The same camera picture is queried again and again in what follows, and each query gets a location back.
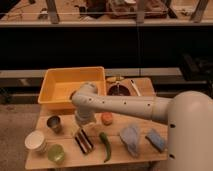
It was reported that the grey blue towel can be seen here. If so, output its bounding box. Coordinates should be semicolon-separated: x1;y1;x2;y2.
119;124;140;158

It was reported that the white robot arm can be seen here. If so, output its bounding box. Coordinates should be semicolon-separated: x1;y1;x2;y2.
71;83;213;171

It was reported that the orange round fruit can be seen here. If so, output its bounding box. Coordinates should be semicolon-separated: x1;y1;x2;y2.
101;112;113;125

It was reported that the green chili pepper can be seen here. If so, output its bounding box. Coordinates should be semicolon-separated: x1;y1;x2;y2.
99;132;111;162

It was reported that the metal cup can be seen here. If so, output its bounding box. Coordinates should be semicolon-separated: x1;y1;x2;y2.
47;115;62;133

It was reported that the yellow plastic tub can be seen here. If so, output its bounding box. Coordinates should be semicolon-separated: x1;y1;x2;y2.
38;66;106;110

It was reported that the dark brown bowl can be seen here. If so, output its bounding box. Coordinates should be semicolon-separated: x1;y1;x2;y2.
108;85;130;96

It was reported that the green plastic cup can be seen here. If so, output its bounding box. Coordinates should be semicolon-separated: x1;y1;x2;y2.
47;144;65;164

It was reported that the yellow banana toy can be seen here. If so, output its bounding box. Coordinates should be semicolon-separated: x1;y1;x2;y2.
106;76;124;83

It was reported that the white paper cup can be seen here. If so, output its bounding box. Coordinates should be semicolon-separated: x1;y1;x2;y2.
25;130;47;153

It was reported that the white spoon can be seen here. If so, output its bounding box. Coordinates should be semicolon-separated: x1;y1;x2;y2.
130;79;141;96

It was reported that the blue sponge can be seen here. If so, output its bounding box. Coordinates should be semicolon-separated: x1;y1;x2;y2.
145;129;166;152

